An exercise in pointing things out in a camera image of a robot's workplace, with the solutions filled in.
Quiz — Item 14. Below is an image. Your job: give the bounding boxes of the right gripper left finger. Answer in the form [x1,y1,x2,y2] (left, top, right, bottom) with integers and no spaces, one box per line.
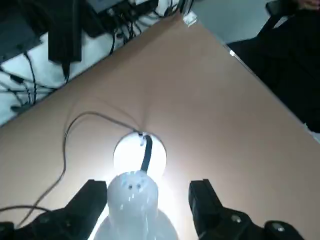
[0,178,108,240]

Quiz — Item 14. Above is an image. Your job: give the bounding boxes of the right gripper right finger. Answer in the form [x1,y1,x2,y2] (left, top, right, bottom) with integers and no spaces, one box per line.
[188,178,306,240]

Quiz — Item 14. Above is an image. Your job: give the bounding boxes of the white desk lamp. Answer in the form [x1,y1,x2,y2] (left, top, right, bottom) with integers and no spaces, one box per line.
[88,131,180,240]

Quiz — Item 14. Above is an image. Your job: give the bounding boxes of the person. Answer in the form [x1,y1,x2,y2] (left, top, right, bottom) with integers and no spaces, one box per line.
[225,0,320,135]

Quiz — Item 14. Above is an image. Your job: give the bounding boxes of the black power adapter brick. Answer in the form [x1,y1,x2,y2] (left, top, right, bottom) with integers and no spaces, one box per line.
[47,0,84,64]

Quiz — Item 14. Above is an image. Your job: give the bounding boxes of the flat black device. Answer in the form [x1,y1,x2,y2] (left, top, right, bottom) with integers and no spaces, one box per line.
[0,13,43,63]

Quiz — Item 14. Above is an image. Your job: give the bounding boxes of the thin black lamp cable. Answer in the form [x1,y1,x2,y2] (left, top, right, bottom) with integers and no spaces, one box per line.
[14,112,141,229]

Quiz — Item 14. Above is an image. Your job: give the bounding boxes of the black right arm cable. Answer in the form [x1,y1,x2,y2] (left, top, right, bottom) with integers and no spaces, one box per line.
[0,205,52,214]

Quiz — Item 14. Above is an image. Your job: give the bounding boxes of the aluminium corner bracket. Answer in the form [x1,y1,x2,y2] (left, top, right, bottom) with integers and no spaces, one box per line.
[182,13,199,27]

